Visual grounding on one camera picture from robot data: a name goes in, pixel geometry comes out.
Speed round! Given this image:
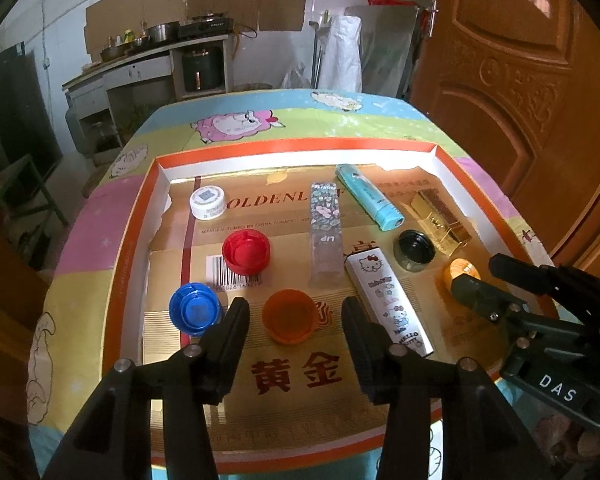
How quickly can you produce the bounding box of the flattened printed cardboard liner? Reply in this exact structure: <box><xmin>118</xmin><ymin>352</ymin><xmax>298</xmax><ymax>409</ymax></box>
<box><xmin>140</xmin><ymin>162</ymin><xmax>511</xmax><ymax>466</ymax></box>

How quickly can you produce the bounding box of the white cartoon lighter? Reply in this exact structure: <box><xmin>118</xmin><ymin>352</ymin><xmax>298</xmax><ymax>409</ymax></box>
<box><xmin>344</xmin><ymin>248</ymin><xmax>435</xmax><ymax>358</ymax></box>

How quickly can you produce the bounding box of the person's right hand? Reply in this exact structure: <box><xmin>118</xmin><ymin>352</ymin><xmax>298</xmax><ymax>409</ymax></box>
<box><xmin>532</xmin><ymin>402</ymin><xmax>600</xmax><ymax>466</ymax></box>

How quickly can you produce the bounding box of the dark grey panel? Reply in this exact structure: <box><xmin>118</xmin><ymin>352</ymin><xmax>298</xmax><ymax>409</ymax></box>
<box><xmin>0</xmin><ymin>42</ymin><xmax>63</xmax><ymax>171</ymax></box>

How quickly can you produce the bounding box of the small black jar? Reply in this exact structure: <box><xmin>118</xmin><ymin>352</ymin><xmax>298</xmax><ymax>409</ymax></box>
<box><xmin>393</xmin><ymin>229</ymin><xmax>437</xmax><ymax>272</ymax></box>

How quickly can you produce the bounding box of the kitchen counter cabinet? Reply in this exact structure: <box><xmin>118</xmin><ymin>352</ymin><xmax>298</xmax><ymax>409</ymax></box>
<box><xmin>62</xmin><ymin>32</ymin><xmax>231</xmax><ymax>136</ymax></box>

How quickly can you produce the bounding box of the shallow orange-rimmed cardboard tray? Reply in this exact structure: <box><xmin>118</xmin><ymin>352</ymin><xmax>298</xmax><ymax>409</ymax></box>
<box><xmin>100</xmin><ymin>137</ymin><xmax>563</xmax><ymax>480</ymax></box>

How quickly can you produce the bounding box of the pink plastic bag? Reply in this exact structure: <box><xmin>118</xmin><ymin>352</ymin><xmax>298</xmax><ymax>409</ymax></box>
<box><xmin>280</xmin><ymin>62</ymin><xmax>311</xmax><ymax>90</ymax></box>

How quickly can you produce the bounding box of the pale orange bottle cap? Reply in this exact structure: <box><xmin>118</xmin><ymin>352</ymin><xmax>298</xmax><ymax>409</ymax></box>
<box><xmin>442</xmin><ymin>258</ymin><xmax>482</xmax><ymax>291</ymax></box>

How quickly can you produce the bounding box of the clear patterned lip gloss box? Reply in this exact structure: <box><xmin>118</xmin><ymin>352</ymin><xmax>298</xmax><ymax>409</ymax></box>
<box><xmin>307</xmin><ymin>181</ymin><xmax>343</xmax><ymax>288</ymax></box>

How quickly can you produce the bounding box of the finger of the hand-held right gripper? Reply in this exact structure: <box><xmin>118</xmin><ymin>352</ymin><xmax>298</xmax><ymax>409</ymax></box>
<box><xmin>451</xmin><ymin>272</ymin><xmax>528</xmax><ymax>326</ymax></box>
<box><xmin>489</xmin><ymin>253</ymin><xmax>571</xmax><ymax>295</ymax></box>

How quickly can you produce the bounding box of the black gas stove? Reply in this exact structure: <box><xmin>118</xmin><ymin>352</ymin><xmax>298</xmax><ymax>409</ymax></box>
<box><xmin>177</xmin><ymin>18</ymin><xmax>233</xmax><ymax>38</ymax></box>

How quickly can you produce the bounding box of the blue bottle cap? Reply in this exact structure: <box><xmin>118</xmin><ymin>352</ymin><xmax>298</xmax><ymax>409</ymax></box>
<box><xmin>168</xmin><ymin>282</ymin><xmax>225</xmax><ymax>337</ymax></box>

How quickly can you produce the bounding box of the steel cooking pot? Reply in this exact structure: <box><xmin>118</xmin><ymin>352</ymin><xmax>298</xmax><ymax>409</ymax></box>
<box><xmin>146</xmin><ymin>22</ymin><xmax>181</xmax><ymax>43</ymax></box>

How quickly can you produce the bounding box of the teal lighter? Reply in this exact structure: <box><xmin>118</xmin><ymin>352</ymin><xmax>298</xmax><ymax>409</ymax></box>
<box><xmin>335</xmin><ymin>164</ymin><xmax>406</xmax><ymax>232</ymax></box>

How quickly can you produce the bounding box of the metal door handle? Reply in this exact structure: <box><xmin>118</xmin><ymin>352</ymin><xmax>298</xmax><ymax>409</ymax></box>
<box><xmin>425</xmin><ymin>0</ymin><xmax>441</xmax><ymax>38</ymax></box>

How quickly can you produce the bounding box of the dark green air fryer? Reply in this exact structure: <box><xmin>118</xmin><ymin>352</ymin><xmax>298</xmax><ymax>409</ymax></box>
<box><xmin>182</xmin><ymin>50</ymin><xmax>223</xmax><ymax>93</ymax></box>

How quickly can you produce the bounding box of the grey gas cylinder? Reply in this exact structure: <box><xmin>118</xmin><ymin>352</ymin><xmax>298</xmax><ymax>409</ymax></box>
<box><xmin>65</xmin><ymin>107</ymin><xmax>88</xmax><ymax>156</ymax></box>

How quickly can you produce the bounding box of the carved wooden door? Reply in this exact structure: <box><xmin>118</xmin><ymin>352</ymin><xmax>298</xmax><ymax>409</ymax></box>
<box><xmin>410</xmin><ymin>0</ymin><xmax>600</xmax><ymax>271</ymax></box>

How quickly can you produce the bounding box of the gold lipstick case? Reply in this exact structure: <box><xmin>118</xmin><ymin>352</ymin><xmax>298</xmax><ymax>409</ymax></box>
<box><xmin>410</xmin><ymin>187</ymin><xmax>471</xmax><ymax>256</ymax></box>

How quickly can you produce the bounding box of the red bottle cap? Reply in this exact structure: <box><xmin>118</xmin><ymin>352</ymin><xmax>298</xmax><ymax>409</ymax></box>
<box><xmin>222</xmin><ymin>229</ymin><xmax>272</xmax><ymax>276</ymax></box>

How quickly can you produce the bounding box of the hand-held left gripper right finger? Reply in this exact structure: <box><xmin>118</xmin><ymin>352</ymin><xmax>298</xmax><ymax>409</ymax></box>
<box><xmin>341</xmin><ymin>296</ymin><xmax>538</xmax><ymax>480</ymax></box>

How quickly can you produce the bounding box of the white woven sack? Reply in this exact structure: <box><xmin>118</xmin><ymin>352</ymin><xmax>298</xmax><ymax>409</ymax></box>
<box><xmin>317</xmin><ymin>15</ymin><xmax>363</xmax><ymax>92</ymax></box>

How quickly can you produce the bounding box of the green metal frame stand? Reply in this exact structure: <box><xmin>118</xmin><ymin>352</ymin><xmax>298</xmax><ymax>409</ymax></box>
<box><xmin>0</xmin><ymin>154</ymin><xmax>70</xmax><ymax>256</ymax></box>

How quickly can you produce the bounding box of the white round cap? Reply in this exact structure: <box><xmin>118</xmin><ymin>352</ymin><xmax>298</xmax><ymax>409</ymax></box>
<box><xmin>189</xmin><ymin>186</ymin><xmax>227</xmax><ymax>221</ymax></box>

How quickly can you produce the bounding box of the clear plastic sheet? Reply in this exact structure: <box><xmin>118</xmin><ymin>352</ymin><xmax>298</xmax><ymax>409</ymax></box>
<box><xmin>345</xmin><ymin>4</ymin><xmax>423</xmax><ymax>98</ymax></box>

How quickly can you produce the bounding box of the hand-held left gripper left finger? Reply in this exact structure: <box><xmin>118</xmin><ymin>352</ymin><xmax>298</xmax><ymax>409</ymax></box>
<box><xmin>40</xmin><ymin>296</ymin><xmax>251</xmax><ymax>480</ymax></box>

